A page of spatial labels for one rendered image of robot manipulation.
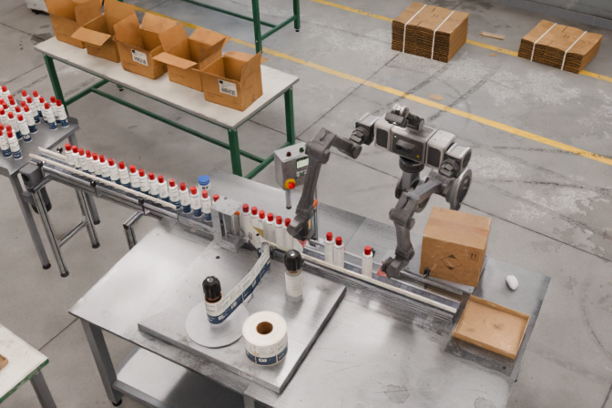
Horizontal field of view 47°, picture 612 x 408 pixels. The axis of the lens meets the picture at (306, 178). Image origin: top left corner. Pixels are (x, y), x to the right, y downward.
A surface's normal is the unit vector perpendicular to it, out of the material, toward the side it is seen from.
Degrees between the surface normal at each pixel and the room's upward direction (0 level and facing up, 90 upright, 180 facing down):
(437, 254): 90
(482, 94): 0
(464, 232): 0
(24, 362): 0
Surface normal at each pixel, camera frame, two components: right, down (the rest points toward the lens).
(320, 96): -0.03, -0.78
